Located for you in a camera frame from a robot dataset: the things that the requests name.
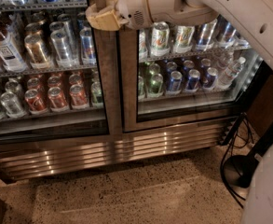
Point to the gold drink can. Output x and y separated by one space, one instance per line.
38 52

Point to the white green soda can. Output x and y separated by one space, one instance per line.
183 39
160 39

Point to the green can lower right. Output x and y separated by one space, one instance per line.
155 85

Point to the glass fridge door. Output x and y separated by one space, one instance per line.
91 124
241 71

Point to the orange soda can right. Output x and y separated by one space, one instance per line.
79 99

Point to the stainless fridge bottom grille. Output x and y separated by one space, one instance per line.
31 163

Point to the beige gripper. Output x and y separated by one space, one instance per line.
132 6

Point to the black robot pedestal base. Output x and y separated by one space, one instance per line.
238 170

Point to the brown tea bottle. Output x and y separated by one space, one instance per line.
10 53

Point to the silver can lower left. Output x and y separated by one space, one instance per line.
12 104

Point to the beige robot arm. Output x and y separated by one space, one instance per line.
252 18

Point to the orange soda can left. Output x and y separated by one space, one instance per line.
35 101

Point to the green soda can left door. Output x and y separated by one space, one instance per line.
96 93

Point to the orange soda can middle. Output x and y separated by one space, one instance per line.
57 99

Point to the white green soda can right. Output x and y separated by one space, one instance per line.
183 39

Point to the silver tall can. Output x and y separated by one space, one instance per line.
65 54

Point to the orange soda can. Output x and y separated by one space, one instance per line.
57 99
35 101
79 99

